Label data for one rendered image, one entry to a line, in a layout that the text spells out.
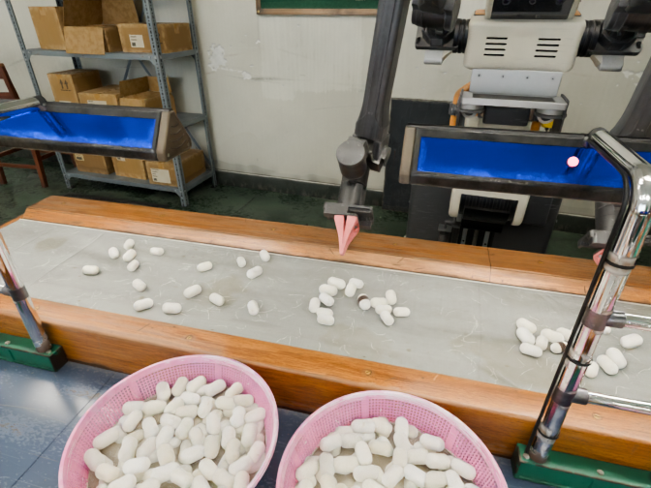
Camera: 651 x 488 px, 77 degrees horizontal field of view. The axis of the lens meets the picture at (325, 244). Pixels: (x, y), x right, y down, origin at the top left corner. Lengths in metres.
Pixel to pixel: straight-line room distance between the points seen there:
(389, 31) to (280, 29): 2.14
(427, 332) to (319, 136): 2.32
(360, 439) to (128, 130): 0.57
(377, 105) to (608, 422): 0.65
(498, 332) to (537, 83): 0.71
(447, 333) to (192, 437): 0.45
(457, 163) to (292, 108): 2.48
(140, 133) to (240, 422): 0.45
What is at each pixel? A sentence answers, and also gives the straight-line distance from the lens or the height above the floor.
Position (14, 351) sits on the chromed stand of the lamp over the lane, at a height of 0.70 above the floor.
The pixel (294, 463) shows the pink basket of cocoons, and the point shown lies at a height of 0.75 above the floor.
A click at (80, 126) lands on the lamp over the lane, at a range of 0.78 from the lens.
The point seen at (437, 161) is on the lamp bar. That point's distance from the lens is 0.56.
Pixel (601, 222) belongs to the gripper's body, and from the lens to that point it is 0.92.
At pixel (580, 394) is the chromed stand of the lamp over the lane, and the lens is 0.60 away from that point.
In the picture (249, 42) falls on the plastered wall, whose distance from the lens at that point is 3.06.
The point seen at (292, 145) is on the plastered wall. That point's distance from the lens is 3.06.
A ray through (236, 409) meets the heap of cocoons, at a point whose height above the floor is 0.74.
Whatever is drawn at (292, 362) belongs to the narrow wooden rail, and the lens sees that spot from 0.67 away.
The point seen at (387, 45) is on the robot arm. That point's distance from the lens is 0.85.
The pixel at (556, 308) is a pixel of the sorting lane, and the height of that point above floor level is 0.74.
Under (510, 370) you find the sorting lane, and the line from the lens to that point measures 0.75.
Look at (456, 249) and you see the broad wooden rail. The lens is 0.99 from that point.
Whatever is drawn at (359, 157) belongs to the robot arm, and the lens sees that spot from 0.82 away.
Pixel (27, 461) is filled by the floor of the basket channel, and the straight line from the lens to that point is 0.80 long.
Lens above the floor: 1.25
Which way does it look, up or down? 30 degrees down
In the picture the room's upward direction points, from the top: straight up
